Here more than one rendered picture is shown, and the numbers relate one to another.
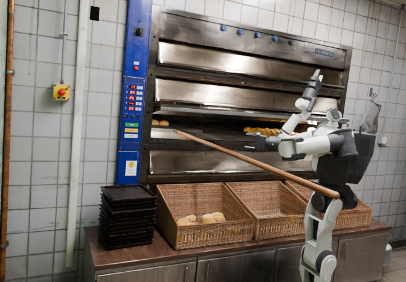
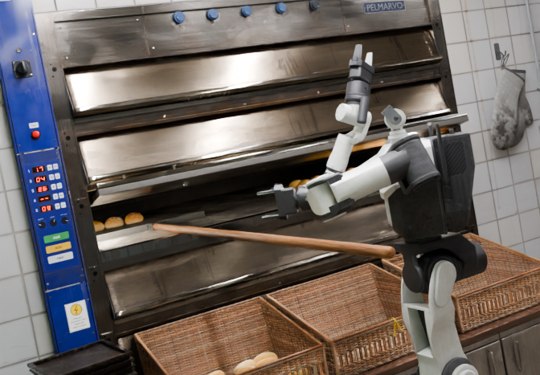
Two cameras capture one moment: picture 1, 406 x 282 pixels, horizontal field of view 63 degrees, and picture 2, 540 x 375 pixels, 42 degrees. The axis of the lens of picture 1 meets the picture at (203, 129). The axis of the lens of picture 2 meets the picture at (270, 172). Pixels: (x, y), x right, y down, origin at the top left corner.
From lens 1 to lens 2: 0.46 m
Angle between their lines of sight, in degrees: 3
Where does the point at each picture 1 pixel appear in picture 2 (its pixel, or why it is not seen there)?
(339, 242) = (504, 343)
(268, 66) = (284, 61)
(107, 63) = not seen: outside the picture
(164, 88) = (100, 155)
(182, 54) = (115, 86)
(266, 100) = (300, 123)
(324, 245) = (447, 350)
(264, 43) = (264, 22)
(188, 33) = (116, 45)
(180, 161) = (169, 279)
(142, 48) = (38, 95)
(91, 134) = not seen: outside the picture
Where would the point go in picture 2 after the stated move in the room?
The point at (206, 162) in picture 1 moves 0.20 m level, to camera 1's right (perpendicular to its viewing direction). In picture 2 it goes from (218, 267) to (266, 258)
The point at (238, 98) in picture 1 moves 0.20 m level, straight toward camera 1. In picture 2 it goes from (245, 133) to (239, 133)
